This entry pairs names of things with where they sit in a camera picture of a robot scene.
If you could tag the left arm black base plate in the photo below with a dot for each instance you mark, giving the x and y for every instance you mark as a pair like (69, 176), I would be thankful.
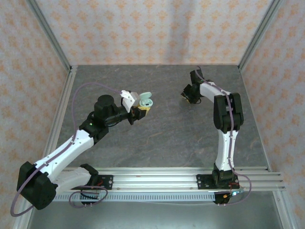
(107, 182)

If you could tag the green earbud charging case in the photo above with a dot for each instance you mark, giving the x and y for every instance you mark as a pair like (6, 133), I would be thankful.
(145, 97)

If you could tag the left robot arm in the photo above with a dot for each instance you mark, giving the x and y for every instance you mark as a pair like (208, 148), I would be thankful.
(59, 152)

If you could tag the aluminium mounting rail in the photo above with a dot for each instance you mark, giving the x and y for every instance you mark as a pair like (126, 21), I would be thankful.
(155, 179)

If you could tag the grey metal sheet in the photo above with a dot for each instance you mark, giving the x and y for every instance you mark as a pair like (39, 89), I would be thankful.
(155, 217)

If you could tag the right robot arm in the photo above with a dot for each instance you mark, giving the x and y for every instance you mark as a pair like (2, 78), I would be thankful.
(226, 148)

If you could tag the aluminium side rail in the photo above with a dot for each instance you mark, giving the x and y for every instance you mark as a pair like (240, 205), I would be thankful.
(68, 88)
(284, 210)

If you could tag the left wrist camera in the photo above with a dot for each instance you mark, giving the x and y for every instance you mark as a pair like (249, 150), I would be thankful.
(127, 102)

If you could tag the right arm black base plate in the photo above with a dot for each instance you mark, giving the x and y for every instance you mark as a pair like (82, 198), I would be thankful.
(202, 181)

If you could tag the aluminium frame post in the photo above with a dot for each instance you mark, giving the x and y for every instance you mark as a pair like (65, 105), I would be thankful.
(47, 33)
(261, 31)

